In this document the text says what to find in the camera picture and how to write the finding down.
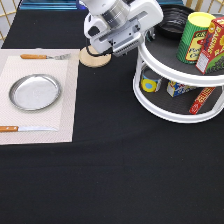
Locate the round metal plate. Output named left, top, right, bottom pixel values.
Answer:
left=9, top=74, right=62, bottom=111

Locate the black ribbed bowl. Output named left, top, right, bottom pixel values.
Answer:
left=155, top=4, right=193, bottom=40

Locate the small colourful carton lower shelf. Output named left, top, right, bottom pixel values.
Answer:
left=167, top=81, right=195, bottom=97

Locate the round wooden coaster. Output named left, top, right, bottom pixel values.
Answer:
left=79, top=46, right=111, bottom=68

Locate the beige woven placemat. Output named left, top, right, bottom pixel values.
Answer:
left=0, top=49, right=79, bottom=145

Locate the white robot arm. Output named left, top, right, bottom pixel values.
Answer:
left=83, top=0, right=163, bottom=57

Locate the red raisins box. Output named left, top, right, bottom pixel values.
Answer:
left=196, top=16, right=224, bottom=74

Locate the red orange box lower shelf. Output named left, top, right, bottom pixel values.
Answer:
left=189, top=87, right=215, bottom=115

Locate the white two-tier lazy Susan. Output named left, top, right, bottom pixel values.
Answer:
left=133, top=31, right=224, bottom=123

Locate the green yellow cylindrical can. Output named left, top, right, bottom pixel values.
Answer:
left=176, top=12, right=214, bottom=64

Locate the black cable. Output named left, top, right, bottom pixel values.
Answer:
left=84, top=38, right=114, bottom=58

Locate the wooden handled knife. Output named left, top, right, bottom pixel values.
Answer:
left=0, top=126, right=57, bottom=132

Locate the wooden handled fork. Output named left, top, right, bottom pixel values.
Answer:
left=20, top=54, right=71, bottom=60

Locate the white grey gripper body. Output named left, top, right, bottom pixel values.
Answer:
left=83, top=0, right=163, bottom=56

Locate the blue yellow can lower shelf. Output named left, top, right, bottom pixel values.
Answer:
left=140, top=68, right=162, bottom=93

